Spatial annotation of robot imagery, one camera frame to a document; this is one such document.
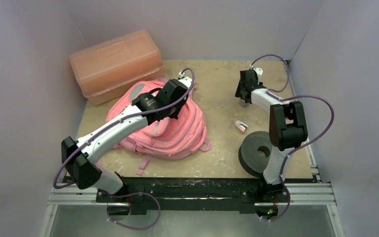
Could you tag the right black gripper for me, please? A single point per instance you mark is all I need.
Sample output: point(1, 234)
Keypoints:
point(244, 90)

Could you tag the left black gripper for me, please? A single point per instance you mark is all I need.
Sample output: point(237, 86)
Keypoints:
point(175, 114)

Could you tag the pink white stapler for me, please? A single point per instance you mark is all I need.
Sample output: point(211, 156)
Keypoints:
point(241, 126)

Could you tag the pink student backpack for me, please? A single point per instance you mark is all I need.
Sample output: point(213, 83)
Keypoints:
point(169, 138)

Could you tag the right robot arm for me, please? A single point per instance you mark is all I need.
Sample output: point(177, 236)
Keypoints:
point(287, 127)

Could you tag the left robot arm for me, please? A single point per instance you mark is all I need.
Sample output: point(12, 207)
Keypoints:
point(80, 157)

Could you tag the orange translucent plastic box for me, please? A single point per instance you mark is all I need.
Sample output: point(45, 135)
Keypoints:
point(109, 69)

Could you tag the dark grey tape roll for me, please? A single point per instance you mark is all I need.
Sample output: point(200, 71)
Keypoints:
point(254, 153)

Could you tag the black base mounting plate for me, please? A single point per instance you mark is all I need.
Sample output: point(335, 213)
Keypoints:
point(244, 195)

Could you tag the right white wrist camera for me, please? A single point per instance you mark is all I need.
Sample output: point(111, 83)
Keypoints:
point(259, 73)

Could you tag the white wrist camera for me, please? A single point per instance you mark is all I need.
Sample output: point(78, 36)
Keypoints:
point(259, 73)
point(185, 80)

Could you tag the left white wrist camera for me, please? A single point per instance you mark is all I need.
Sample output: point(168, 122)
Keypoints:
point(185, 80)

